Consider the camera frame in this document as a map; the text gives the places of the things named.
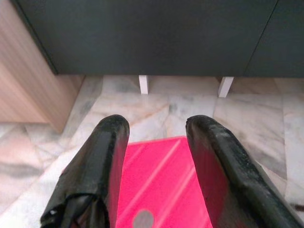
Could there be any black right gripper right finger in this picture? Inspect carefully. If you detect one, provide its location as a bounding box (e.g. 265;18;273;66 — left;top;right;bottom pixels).
186;114;304;228

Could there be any red plastic stool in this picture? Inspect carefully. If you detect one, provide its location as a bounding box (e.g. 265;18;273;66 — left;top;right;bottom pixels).
108;135;216;228

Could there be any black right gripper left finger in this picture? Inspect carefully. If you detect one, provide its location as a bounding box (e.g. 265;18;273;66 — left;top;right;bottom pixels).
40;114;130;228

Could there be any dark grey cabinet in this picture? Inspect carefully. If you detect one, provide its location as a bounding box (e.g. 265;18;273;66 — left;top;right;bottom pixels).
10;0;304;78

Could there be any white cabinet leg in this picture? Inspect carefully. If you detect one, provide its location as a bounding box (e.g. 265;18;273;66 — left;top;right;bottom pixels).
218;76;235;97
138;75;150;95

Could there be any light wooden ribbed cabinet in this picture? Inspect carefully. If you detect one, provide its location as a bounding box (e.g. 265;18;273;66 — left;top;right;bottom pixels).
0;0;85;133

